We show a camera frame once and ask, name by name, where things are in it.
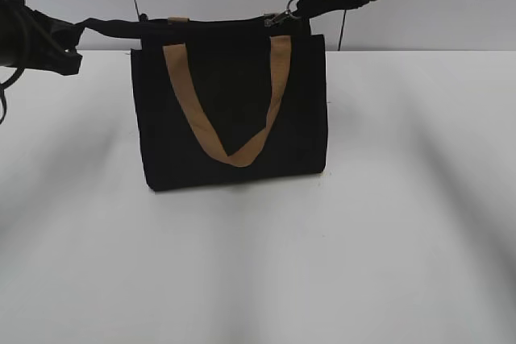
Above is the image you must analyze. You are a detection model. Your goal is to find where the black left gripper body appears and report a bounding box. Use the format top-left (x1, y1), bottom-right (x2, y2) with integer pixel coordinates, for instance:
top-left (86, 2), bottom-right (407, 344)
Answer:
top-left (1, 0), bottom-right (44, 67)

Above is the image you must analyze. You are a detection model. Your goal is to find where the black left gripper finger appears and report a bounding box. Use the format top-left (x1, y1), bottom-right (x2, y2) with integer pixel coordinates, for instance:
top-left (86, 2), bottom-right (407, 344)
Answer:
top-left (40, 48), bottom-right (83, 76)
top-left (34, 10), bottom-right (85, 52)

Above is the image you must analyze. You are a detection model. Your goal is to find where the silver zipper pull clasp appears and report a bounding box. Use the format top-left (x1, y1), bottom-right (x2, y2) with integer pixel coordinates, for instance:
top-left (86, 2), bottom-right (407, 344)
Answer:
top-left (264, 0), bottom-right (302, 27)

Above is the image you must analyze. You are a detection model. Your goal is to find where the black tote bag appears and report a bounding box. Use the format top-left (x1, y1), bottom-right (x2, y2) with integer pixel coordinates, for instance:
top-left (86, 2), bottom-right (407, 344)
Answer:
top-left (82, 17), bottom-right (328, 192)

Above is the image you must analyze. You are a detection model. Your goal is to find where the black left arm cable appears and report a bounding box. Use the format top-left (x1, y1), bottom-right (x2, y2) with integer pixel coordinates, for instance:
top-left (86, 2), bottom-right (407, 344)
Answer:
top-left (0, 65), bottom-right (25, 123)

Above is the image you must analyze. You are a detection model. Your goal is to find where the tan front bag handle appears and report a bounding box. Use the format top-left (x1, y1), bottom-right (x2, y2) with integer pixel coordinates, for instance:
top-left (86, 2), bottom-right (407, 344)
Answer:
top-left (163, 35), bottom-right (292, 168)

